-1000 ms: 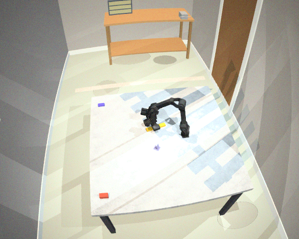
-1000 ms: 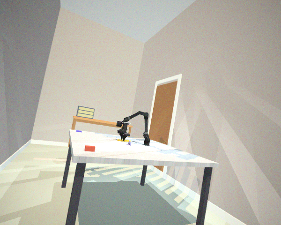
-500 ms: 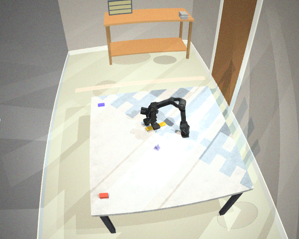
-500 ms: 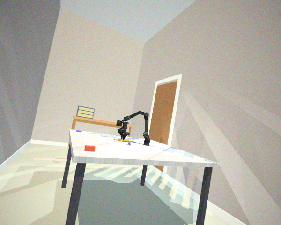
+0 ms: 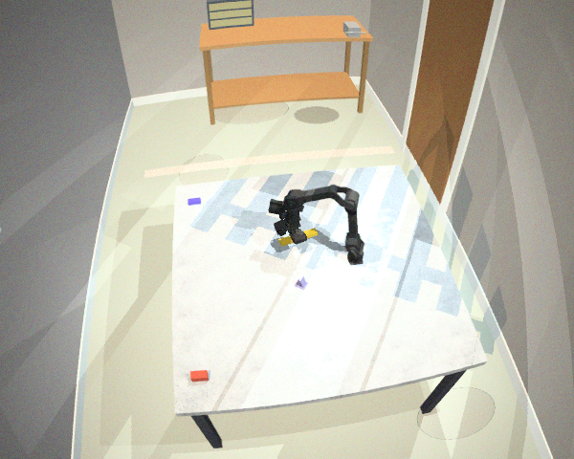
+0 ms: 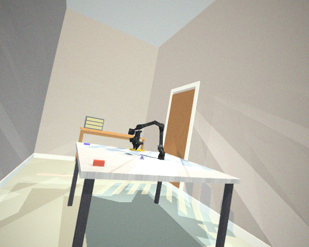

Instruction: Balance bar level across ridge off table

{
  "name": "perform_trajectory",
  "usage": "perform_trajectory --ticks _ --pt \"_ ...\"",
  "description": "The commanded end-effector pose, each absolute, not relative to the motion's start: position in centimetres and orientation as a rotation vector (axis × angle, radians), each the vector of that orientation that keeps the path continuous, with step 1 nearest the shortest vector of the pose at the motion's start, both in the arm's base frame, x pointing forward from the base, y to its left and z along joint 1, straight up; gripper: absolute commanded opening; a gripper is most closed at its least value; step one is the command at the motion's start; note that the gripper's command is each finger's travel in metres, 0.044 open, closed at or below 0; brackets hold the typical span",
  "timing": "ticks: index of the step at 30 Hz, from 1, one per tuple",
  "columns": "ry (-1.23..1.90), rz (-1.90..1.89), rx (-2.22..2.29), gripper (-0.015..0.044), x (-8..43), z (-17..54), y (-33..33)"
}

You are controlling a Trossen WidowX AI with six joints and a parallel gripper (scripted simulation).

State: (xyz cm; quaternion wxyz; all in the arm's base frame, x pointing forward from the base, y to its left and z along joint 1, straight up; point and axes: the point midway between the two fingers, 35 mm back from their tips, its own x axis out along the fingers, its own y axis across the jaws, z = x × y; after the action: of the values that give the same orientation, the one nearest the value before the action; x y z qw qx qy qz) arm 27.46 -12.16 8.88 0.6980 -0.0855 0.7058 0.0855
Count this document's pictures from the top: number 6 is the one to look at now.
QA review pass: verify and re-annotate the small red block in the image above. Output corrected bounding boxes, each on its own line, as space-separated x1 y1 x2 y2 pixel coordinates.
93 160 105 167

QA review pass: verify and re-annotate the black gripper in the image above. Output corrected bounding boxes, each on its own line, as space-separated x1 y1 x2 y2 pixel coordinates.
132 135 143 150

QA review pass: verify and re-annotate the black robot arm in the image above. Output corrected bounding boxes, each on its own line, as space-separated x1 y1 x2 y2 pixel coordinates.
128 120 165 160

